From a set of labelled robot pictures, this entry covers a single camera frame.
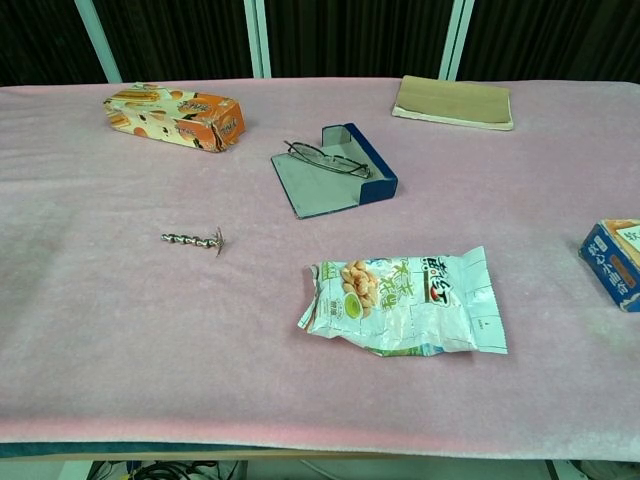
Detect magnetic bead chain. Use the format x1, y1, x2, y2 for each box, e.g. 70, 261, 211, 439
160, 231, 221, 250

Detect blue open glasses case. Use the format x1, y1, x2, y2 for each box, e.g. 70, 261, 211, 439
270, 122, 399, 221

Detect thin-framed eyeglasses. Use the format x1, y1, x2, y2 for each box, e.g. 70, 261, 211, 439
283, 140, 372, 180

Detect white green snack bag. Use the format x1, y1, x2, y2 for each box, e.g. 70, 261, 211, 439
296, 245, 509, 357

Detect pink table cloth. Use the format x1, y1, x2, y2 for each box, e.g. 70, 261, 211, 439
0, 77, 640, 461

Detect orange biscuit box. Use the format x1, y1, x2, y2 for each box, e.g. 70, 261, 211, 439
103, 83, 246, 154

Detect blue snack box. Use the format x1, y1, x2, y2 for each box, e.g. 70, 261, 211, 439
578, 218, 640, 313

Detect pale partition post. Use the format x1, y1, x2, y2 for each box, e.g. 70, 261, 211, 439
437, 0, 476, 81
243, 0, 273, 79
74, 0, 124, 84

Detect black cable bundle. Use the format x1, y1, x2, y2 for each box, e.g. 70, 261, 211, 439
89, 459, 246, 480

